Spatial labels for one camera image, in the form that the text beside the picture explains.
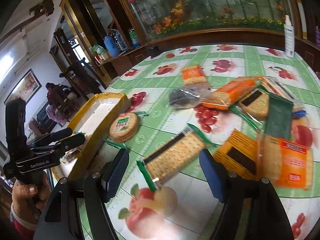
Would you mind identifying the long orange cracker pack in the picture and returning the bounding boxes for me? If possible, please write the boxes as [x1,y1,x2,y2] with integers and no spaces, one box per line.
[181,65,207,86]

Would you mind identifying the round french flavor cracker pack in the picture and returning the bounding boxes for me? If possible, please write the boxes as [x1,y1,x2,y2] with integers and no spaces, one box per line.
[109,112,140,142]

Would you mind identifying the grey thermos jug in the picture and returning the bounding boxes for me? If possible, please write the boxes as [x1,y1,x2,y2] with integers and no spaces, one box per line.
[114,29,128,51]

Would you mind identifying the green square cracker pack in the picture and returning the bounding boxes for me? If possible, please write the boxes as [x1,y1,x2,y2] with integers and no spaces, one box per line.
[137,124,215,192]

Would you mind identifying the framed wall painting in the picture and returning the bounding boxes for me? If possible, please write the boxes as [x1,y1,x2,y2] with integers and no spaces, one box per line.
[4,69,42,105]

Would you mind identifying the blue thermos jug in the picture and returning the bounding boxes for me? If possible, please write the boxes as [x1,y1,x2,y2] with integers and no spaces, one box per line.
[104,35,120,57]

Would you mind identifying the person's left hand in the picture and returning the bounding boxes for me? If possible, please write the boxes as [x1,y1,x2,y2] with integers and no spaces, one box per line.
[12,171,50,224]

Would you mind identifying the small black cup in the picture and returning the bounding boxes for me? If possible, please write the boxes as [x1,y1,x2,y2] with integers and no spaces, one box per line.
[148,45,162,59]

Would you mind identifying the blue edged cracker pack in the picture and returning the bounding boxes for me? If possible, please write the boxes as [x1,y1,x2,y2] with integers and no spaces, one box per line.
[260,76,305,112]

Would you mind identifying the wooden sideboard cabinet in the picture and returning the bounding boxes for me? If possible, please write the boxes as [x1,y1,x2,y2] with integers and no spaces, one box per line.
[94,27,320,86]

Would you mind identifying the flower painted glass screen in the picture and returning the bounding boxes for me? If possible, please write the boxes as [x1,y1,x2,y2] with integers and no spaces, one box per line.
[127,0,291,41]

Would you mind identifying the seated person in red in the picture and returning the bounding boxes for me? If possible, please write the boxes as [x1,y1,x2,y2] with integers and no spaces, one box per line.
[46,82,67,126]

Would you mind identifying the yellow white tray box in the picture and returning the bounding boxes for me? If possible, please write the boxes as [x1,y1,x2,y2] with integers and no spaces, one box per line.
[52,92,131,180]

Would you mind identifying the square cracker pack black label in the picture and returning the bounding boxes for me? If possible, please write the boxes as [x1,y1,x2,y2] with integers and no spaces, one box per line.
[239,89,269,120]

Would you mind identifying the dark wooden chair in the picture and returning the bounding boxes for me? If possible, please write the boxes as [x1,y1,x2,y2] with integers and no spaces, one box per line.
[59,58,107,101]

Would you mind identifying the green bag on cabinet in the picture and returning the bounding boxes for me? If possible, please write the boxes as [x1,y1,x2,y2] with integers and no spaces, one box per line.
[92,44,106,55]

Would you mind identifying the clear pack dark snacks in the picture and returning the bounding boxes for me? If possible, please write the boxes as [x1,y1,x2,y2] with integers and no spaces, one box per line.
[168,84,213,109]

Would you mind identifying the white spray bottle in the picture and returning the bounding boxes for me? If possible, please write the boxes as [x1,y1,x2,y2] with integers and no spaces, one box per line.
[284,15,295,58]

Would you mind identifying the yellow snack packet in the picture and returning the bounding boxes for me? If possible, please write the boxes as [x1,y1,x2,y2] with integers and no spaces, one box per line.
[213,129,257,180]

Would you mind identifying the dark green foil packet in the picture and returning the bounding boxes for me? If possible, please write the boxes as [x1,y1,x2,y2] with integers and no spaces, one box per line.
[265,94,293,140]

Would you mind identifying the green water bottle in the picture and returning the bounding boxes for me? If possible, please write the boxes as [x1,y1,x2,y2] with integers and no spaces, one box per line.
[129,28,140,48]

